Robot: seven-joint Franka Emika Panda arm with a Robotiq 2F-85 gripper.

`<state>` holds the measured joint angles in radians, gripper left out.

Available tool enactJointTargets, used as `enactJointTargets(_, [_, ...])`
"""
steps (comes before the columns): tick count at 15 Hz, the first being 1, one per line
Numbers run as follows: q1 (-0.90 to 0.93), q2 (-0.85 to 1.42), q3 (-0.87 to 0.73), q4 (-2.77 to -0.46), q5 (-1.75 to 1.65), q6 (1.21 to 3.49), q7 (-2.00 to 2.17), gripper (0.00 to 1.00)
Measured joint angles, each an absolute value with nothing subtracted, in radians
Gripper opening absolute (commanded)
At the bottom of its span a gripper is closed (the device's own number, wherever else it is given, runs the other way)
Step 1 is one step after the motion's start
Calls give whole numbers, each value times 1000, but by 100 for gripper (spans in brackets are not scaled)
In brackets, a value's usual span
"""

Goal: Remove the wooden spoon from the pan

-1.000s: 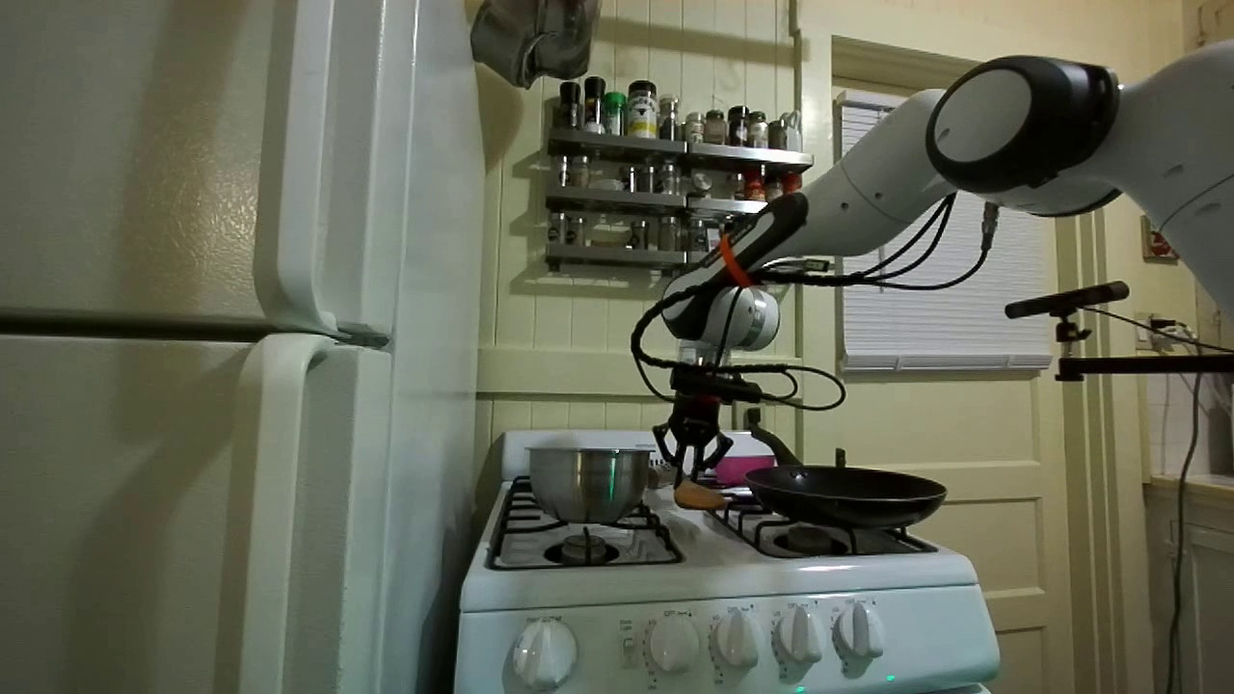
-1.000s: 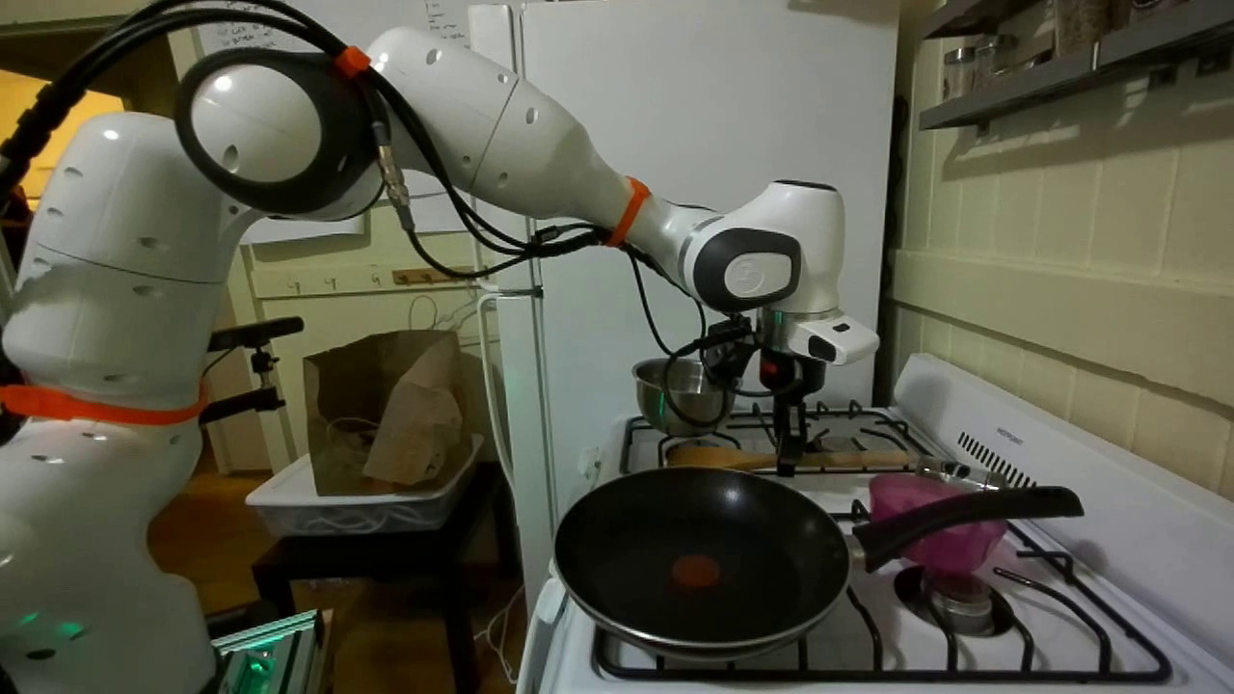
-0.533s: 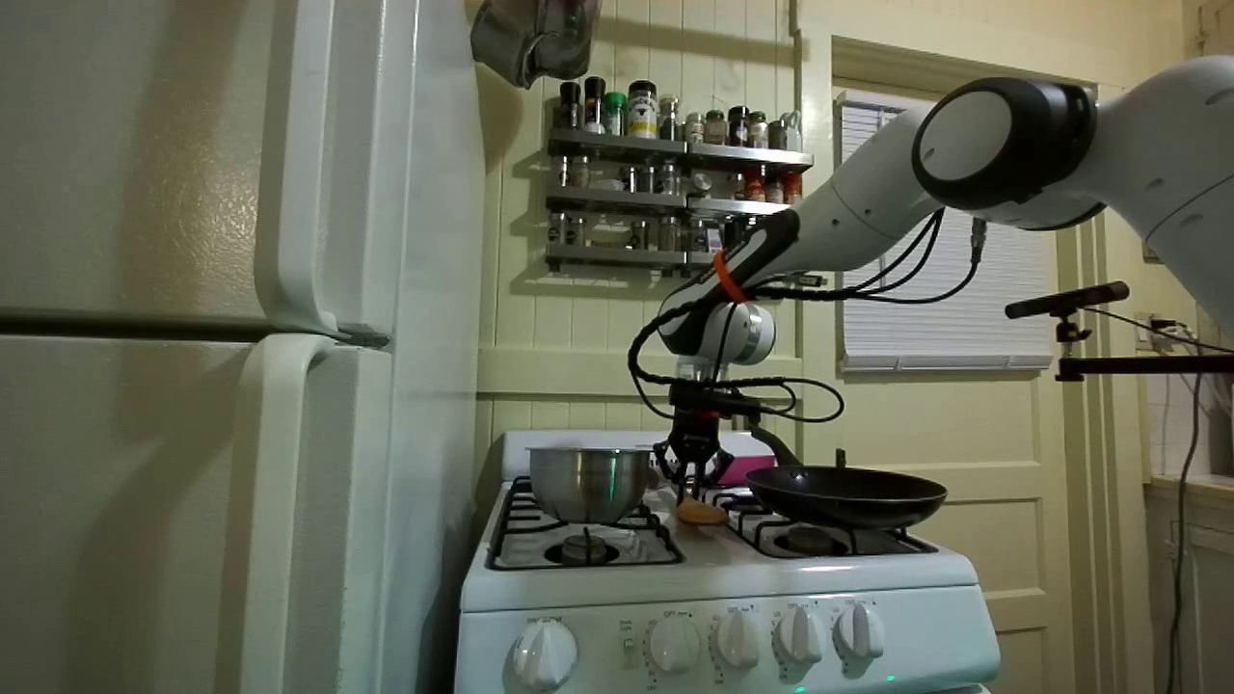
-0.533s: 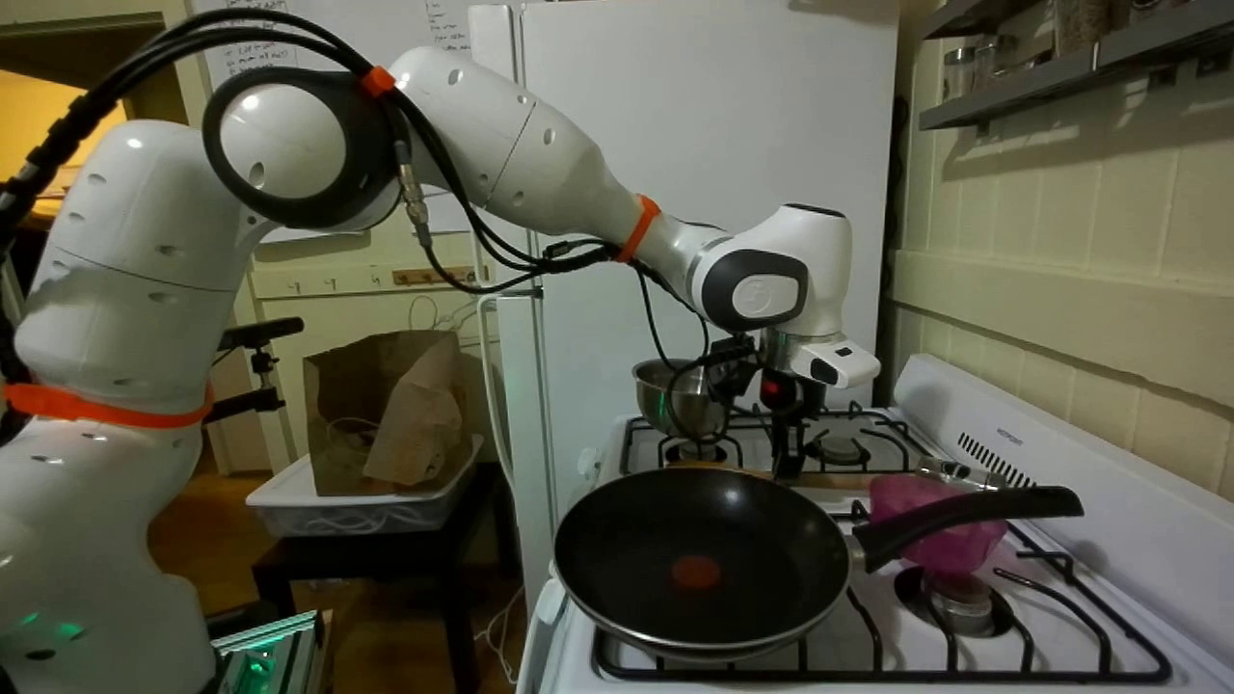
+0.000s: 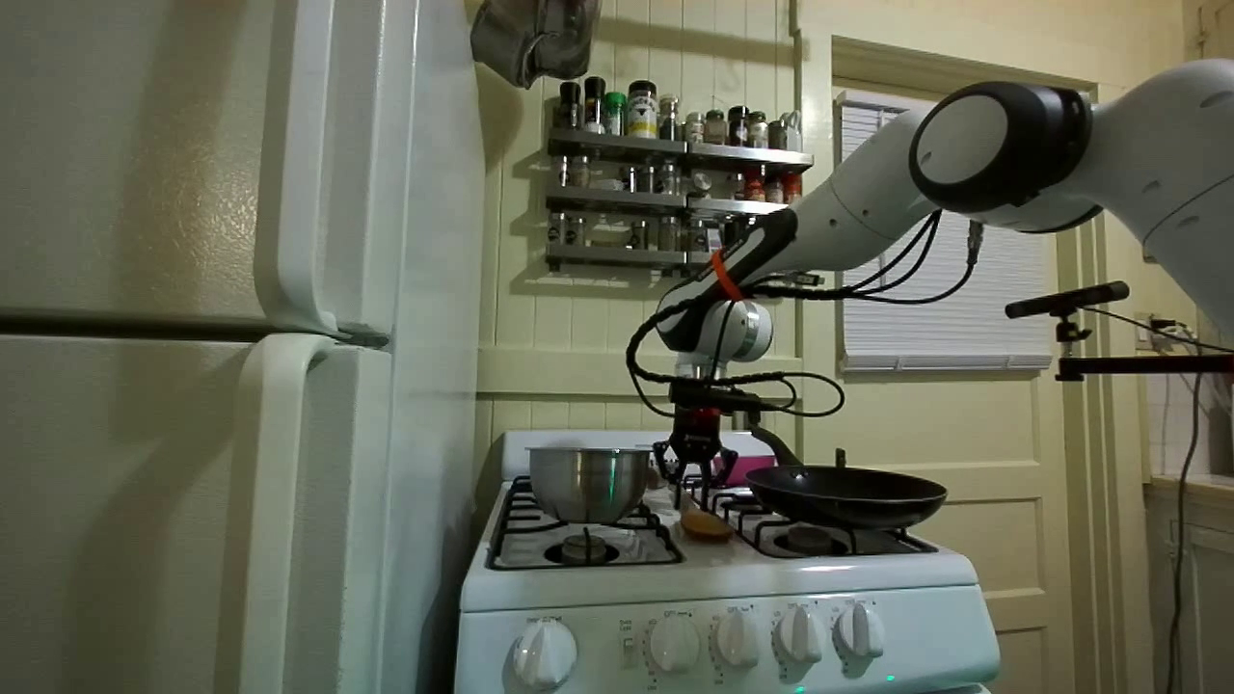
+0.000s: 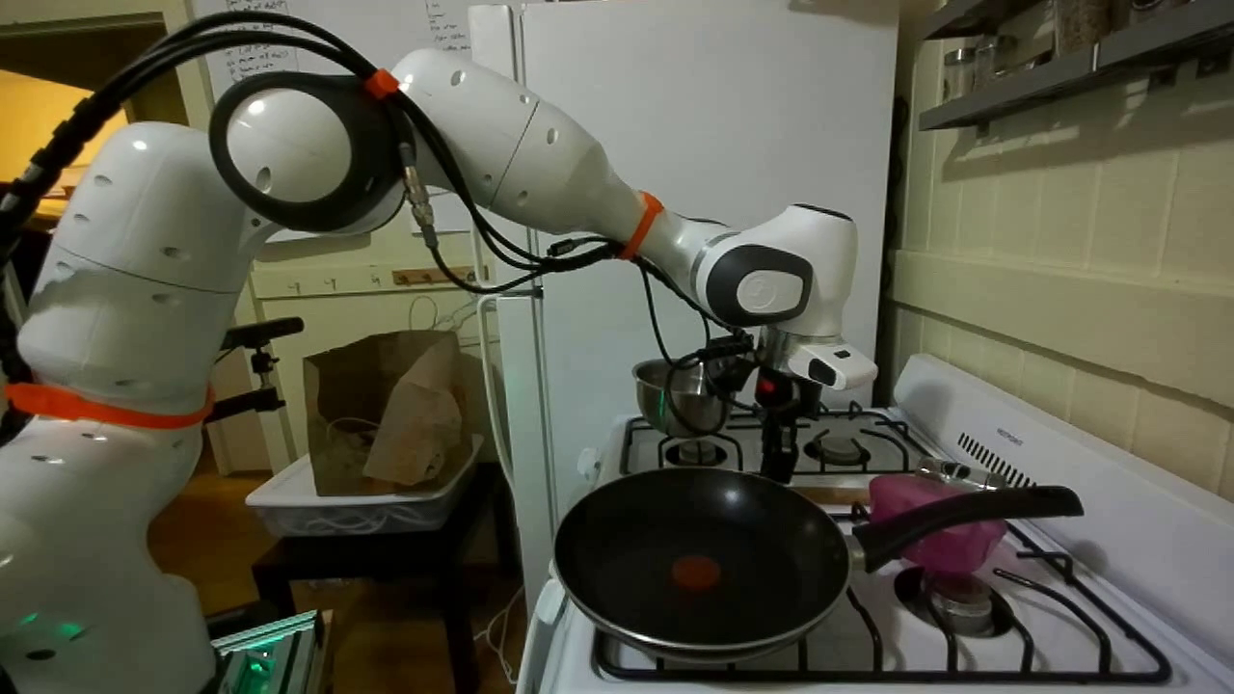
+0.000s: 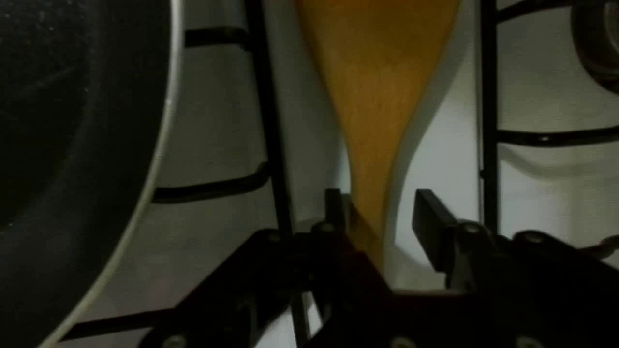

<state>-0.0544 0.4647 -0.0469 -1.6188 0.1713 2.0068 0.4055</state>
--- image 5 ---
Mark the pink bowl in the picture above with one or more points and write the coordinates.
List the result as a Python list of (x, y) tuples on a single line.
[(755, 466)]

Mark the white stove knob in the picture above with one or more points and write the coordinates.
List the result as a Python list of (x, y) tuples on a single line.
[(801, 642), (547, 653), (857, 636), (739, 642), (674, 646)]

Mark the white gas stove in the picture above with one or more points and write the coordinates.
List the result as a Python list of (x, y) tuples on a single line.
[(721, 583)]

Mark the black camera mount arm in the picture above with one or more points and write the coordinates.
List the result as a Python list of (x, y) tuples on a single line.
[(1133, 362)]

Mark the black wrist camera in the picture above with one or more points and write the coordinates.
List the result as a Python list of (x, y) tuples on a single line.
[(733, 398)]

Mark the white window blind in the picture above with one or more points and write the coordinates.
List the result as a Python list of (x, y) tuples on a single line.
[(979, 327)]

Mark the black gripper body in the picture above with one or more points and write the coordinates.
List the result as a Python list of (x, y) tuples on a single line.
[(696, 441)]

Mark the dark spice jar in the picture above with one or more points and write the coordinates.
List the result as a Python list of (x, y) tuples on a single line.
[(597, 105), (574, 105)]

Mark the black burner grate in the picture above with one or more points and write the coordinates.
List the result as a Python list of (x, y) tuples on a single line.
[(523, 525), (755, 522)]

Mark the cream panelled door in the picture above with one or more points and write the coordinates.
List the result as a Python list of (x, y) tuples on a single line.
[(1015, 437)]

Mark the white refrigerator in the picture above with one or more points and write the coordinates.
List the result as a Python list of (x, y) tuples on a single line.
[(155, 447)]

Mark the grey folded cloth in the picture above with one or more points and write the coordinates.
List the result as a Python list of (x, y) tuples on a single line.
[(542, 36)]

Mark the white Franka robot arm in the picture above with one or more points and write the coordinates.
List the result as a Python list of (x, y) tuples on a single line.
[(1005, 149)]

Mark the black frying pan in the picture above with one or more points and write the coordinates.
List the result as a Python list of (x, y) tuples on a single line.
[(855, 504)]

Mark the black bar stereo camera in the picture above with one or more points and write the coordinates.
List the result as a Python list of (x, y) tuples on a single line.
[(1065, 298)]

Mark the small spice jar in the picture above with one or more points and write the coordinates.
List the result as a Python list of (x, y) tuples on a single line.
[(692, 130), (739, 123), (786, 132), (668, 121), (715, 130), (759, 130)]

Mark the green lid spice jar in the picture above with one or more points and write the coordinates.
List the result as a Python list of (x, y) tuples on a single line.
[(616, 113)]

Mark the red spice jar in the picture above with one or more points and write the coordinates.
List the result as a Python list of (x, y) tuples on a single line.
[(755, 187), (790, 184)]

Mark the metal wall spice rack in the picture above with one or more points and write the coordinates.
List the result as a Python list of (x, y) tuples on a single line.
[(604, 201)]

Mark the white side cabinet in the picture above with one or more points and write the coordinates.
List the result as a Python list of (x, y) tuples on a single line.
[(1196, 579)]

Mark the large white spice jar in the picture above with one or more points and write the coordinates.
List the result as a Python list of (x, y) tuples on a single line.
[(642, 113)]

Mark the stainless steel pot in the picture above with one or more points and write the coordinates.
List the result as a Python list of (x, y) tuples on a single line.
[(587, 482)]

